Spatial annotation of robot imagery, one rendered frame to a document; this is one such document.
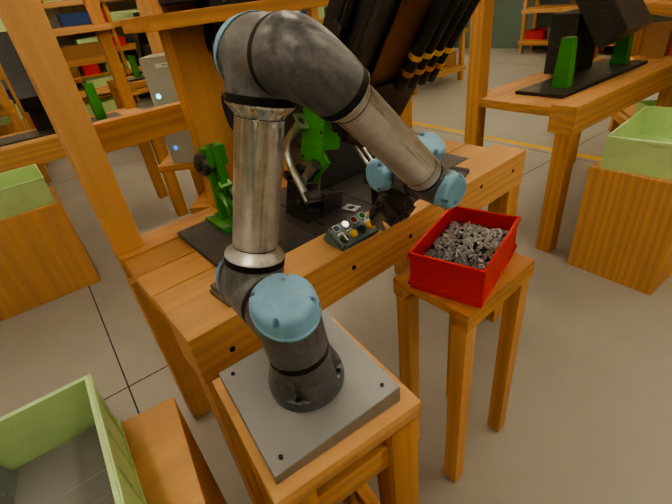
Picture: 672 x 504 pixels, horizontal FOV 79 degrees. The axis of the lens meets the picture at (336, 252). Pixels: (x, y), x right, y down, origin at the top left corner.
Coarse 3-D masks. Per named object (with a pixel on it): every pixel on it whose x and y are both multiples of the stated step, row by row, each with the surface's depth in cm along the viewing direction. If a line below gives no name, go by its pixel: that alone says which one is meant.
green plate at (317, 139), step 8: (304, 112) 132; (312, 112) 129; (312, 120) 130; (320, 120) 127; (312, 128) 130; (320, 128) 127; (328, 128) 129; (304, 136) 134; (312, 136) 131; (320, 136) 128; (328, 136) 130; (336, 136) 132; (304, 144) 135; (312, 144) 132; (320, 144) 129; (328, 144) 131; (336, 144) 133; (304, 152) 136; (312, 152) 133; (320, 152) 130; (304, 160) 137
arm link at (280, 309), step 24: (264, 288) 70; (288, 288) 70; (312, 288) 70; (264, 312) 66; (288, 312) 66; (312, 312) 68; (264, 336) 68; (288, 336) 66; (312, 336) 69; (288, 360) 70; (312, 360) 72
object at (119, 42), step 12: (60, 0) 771; (72, 0) 779; (108, 0) 808; (108, 12) 818; (120, 12) 835; (132, 12) 846; (120, 36) 848; (120, 48) 849; (132, 48) 861; (120, 60) 896; (72, 72) 825; (84, 72) 835; (96, 72) 848; (108, 72) 855; (132, 72) 877; (108, 96) 871
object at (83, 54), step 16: (48, 0) 580; (64, 16) 604; (80, 16) 614; (64, 48) 619; (80, 48) 630; (96, 48) 641; (0, 64) 577; (80, 64) 628; (96, 80) 655; (16, 96) 600; (112, 96) 710; (32, 128) 625
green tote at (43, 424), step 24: (72, 384) 78; (24, 408) 74; (48, 408) 77; (72, 408) 79; (96, 408) 72; (0, 432) 73; (24, 432) 76; (48, 432) 78; (72, 432) 81; (120, 432) 83; (0, 456) 75; (24, 456) 77; (120, 456) 72; (120, 480) 61
